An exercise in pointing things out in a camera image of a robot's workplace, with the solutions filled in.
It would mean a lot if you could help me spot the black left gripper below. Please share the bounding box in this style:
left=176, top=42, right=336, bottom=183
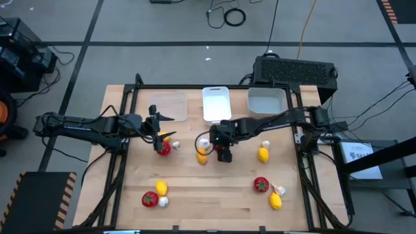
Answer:
left=142, top=104, right=177, bottom=152

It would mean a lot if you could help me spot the orange-yellow plastic lemon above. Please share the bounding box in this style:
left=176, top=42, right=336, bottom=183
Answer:
left=196, top=147, right=209, bottom=166

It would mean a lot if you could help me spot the white plastic bin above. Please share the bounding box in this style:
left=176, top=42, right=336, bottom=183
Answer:
left=201, top=86, right=233, bottom=126

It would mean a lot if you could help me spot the translucent plastic bin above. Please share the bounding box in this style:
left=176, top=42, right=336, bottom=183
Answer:
left=148, top=91, right=189, bottom=123

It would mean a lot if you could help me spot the clear square container right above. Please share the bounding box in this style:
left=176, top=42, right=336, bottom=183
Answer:
left=247, top=87, right=289, bottom=118

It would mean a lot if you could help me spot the black computer case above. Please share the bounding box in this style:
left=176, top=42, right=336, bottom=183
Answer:
left=252, top=55, right=339, bottom=105

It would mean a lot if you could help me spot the white printed paper sheet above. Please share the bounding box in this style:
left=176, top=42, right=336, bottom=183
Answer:
left=340, top=141, right=384, bottom=181

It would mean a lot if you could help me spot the black hazard-striped floor mat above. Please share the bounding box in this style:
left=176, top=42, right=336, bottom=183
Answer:
left=378, top=0, right=416, bottom=25
left=0, top=171, right=78, bottom=234

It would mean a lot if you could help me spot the black equipment cart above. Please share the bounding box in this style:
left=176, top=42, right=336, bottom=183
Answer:
left=0, top=16, right=59, bottom=94

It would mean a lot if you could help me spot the black orange wheeled device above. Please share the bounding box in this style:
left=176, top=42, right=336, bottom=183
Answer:
left=0, top=87, right=29, bottom=157

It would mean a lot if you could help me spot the black diagonal stand bar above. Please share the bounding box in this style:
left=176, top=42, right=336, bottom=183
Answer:
left=341, top=136, right=416, bottom=175

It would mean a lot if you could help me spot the black side table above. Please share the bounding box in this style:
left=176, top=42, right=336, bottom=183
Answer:
left=334, top=139, right=416, bottom=191

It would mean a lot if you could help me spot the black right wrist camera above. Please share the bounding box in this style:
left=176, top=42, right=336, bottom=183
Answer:
left=216, top=146, right=233, bottom=164

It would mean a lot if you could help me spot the black metal table frame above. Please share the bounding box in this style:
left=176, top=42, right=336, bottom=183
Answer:
left=77, top=73, right=355, bottom=233

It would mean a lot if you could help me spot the long black floor cable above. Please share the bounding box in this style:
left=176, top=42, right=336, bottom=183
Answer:
left=263, top=0, right=280, bottom=56

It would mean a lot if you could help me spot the coiled black cable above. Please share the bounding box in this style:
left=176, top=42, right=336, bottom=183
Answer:
left=223, top=7, right=247, bottom=27

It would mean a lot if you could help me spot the thin black tangled cable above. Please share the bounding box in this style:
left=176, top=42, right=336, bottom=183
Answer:
left=205, top=0, right=228, bottom=29

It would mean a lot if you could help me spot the yellow floor cable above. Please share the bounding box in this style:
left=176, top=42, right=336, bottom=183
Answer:
left=296, top=0, right=318, bottom=61

